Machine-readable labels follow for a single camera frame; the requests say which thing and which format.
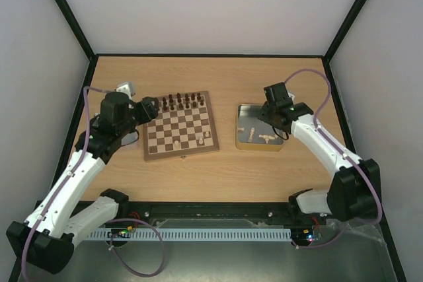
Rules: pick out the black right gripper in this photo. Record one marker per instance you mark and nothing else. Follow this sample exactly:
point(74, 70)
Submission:
point(266, 115)

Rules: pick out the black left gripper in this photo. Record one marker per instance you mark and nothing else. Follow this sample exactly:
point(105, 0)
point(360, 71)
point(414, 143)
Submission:
point(149, 112)

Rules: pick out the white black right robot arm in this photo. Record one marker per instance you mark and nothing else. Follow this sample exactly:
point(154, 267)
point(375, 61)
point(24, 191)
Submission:
point(352, 193)

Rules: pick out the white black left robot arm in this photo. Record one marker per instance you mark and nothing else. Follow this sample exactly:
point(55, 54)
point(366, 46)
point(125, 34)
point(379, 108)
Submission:
point(50, 234)

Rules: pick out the wooden chess board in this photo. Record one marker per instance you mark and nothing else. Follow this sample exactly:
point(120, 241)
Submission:
point(186, 126)

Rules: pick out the silver tin lid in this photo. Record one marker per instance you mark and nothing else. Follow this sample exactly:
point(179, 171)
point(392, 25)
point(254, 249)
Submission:
point(131, 138)

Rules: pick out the gold metal tin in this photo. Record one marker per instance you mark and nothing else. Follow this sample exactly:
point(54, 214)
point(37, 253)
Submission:
point(247, 117)

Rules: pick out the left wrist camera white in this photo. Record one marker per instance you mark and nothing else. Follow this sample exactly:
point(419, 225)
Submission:
point(127, 88)

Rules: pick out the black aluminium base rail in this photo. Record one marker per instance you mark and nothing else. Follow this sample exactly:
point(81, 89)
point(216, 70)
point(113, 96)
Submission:
point(286, 214)

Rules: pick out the light blue cable duct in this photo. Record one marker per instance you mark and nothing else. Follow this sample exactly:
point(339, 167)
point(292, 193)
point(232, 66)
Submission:
point(193, 235)

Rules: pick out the black frame post left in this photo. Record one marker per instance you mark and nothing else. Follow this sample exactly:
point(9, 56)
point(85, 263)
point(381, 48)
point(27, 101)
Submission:
point(74, 25)

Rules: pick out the black frame post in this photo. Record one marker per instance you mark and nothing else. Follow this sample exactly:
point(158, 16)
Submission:
point(345, 27)
point(74, 25)

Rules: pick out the black frame post right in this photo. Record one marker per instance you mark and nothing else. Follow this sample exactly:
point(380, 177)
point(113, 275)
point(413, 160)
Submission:
point(345, 27)

